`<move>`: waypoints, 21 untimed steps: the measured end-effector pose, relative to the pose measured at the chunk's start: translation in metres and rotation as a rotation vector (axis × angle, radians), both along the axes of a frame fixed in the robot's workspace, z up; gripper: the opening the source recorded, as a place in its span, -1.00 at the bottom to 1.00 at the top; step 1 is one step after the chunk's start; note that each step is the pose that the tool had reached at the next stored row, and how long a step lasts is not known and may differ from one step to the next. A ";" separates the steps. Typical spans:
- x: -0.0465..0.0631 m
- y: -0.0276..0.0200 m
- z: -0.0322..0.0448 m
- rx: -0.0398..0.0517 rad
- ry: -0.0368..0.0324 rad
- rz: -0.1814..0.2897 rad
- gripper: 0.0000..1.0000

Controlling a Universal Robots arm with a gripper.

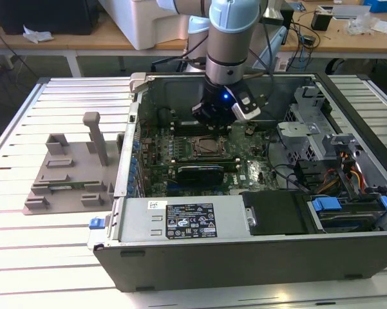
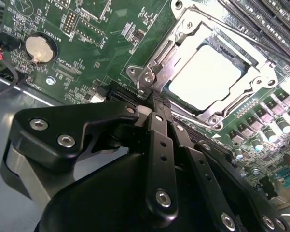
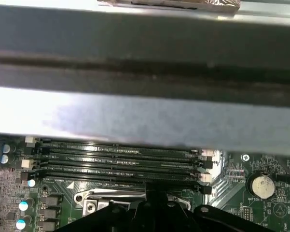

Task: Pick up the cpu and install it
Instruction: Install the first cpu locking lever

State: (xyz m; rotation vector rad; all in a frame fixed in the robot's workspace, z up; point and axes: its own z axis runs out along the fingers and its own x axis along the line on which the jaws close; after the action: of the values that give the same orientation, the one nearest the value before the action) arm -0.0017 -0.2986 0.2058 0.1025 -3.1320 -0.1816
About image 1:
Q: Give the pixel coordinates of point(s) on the black power adapter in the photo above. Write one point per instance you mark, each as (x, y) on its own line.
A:
(309, 40)

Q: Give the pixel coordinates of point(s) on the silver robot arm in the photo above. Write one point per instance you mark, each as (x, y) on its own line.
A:
(228, 48)

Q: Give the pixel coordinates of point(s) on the black power supply label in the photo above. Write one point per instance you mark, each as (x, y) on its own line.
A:
(190, 220)

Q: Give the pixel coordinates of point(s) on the grey flat box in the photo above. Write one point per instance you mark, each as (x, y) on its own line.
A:
(351, 12)

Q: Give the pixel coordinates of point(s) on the silver power supply unit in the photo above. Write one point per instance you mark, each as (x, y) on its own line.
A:
(138, 222)

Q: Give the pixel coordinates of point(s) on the small black box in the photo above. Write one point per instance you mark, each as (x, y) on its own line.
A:
(321, 21)

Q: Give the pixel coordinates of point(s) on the wooden desk white frame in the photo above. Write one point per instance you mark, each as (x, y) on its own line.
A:
(341, 42)
(83, 42)

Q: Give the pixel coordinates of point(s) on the blue cardboard box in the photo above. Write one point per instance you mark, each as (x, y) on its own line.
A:
(383, 5)

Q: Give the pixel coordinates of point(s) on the CPU socket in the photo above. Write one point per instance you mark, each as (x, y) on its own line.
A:
(209, 154)

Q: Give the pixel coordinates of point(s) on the grey case latch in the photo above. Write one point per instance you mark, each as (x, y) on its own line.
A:
(138, 80)

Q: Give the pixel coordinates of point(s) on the metal drive cage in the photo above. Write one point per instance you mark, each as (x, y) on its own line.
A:
(296, 128)

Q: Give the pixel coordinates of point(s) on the grey parts rack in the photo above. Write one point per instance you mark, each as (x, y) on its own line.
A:
(80, 167)

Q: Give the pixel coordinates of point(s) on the green motherboard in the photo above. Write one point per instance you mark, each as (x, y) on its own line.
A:
(254, 167)

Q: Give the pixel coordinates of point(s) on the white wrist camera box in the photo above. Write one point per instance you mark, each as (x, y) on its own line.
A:
(248, 111)

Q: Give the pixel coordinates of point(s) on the open black PC case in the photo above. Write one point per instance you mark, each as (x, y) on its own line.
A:
(244, 267)

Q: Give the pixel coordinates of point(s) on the black graphics card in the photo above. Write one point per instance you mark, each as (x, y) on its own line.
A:
(199, 175)

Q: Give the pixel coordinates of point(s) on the white plastic machine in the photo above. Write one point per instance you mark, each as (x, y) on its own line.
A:
(132, 19)

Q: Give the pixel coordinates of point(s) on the large black equipment case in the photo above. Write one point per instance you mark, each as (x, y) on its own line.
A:
(45, 16)

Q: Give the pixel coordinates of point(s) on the coin cell battery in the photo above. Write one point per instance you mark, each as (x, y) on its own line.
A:
(250, 130)

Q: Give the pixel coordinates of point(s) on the black upright box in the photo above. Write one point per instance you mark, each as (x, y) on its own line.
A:
(288, 19)

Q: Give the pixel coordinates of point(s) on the black RAM slot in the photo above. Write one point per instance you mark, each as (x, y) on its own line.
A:
(206, 157)
(183, 125)
(232, 163)
(183, 129)
(183, 122)
(206, 160)
(231, 168)
(183, 132)

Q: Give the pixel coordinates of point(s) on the hard disk in blue carrier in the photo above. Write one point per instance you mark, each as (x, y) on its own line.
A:
(326, 204)

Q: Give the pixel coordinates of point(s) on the crumpled white paper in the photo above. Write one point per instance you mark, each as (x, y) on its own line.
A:
(35, 35)

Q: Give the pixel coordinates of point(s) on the black plastic shroud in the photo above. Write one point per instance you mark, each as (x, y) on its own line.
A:
(277, 212)

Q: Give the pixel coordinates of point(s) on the clear plastic bags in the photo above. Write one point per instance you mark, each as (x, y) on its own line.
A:
(360, 24)

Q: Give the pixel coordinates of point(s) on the blue case latch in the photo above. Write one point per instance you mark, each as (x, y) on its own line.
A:
(96, 223)

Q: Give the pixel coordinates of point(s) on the green RAM stick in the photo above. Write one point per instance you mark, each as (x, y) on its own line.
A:
(64, 186)

